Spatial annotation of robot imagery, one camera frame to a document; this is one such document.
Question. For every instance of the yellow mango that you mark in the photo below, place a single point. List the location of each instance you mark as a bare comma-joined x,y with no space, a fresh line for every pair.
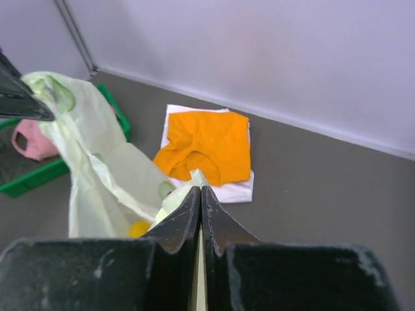
139,228

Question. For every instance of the orange folded cloth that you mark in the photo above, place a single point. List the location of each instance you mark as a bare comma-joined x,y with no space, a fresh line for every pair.
215,143

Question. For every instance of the aluminium frame rail left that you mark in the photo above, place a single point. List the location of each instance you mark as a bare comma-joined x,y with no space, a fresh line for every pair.
76,34

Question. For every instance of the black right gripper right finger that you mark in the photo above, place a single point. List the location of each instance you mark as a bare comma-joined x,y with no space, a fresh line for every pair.
245,273

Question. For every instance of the green plastic tray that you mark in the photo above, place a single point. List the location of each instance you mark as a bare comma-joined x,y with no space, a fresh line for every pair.
45,171

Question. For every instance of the pink cap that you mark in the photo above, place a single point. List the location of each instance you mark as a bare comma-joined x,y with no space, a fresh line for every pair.
28,140

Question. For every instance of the green avocado print plastic bag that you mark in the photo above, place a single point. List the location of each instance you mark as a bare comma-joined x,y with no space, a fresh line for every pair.
113,184

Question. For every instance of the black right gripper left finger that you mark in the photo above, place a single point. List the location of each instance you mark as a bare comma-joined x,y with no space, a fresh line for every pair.
154,272

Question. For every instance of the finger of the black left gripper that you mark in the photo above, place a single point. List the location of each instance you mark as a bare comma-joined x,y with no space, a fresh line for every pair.
17,99

